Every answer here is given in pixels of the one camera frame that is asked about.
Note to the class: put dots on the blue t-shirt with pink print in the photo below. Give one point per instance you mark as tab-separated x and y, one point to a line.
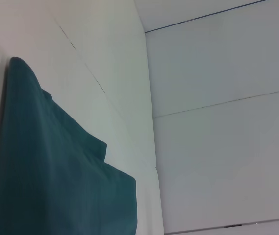
56	159

